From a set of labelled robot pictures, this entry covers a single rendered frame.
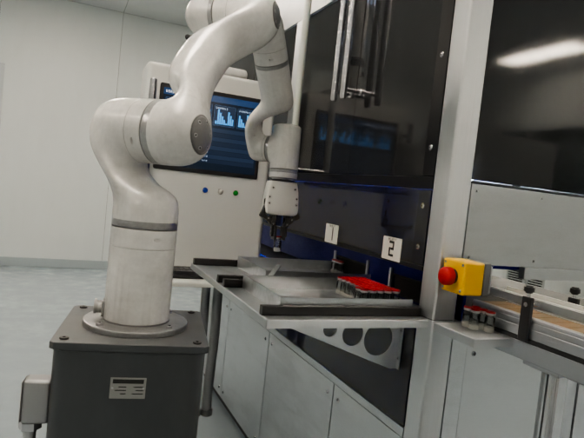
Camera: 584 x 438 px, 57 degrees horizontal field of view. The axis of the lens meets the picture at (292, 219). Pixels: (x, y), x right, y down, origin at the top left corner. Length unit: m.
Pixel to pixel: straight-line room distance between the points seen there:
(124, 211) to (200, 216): 1.07
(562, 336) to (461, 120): 0.50
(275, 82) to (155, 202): 0.59
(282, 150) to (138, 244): 0.67
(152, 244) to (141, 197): 0.09
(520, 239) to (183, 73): 0.88
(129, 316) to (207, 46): 0.55
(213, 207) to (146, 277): 1.09
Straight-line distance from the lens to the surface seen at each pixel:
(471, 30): 1.32
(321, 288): 1.48
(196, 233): 2.06
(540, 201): 1.46
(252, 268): 1.60
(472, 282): 1.21
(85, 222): 6.57
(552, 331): 1.19
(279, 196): 1.55
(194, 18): 1.30
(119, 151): 1.03
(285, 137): 1.54
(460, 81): 1.29
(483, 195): 1.33
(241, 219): 2.09
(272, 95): 1.46
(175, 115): 0.96
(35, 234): 6.59
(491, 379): 1.46
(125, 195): 0.99
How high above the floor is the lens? 1.14
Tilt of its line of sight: 3 degrees down
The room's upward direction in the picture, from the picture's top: 6 degrees clockwise
